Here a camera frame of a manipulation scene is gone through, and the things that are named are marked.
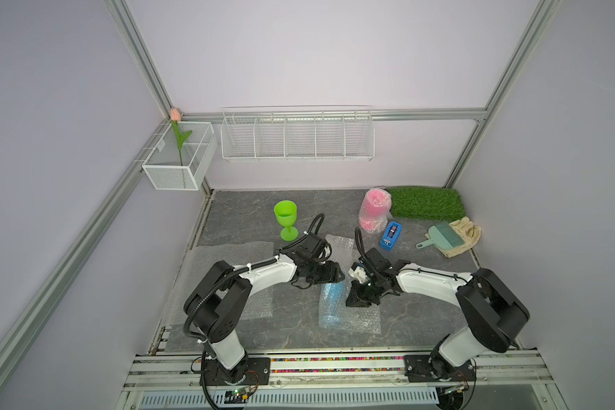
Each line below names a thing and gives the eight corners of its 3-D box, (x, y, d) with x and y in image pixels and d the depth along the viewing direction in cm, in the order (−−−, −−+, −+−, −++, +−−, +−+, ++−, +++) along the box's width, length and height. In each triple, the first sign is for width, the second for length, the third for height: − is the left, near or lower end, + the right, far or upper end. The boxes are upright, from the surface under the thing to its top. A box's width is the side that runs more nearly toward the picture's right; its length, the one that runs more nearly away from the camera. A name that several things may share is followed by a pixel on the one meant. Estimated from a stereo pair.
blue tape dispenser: (377, 246, 103) (379, 240, 100) (388, 224, 109) (390, 219, 106) (391, 252, 101) (393, 247, 98) (401, 230, 107) (404, 224, 104)
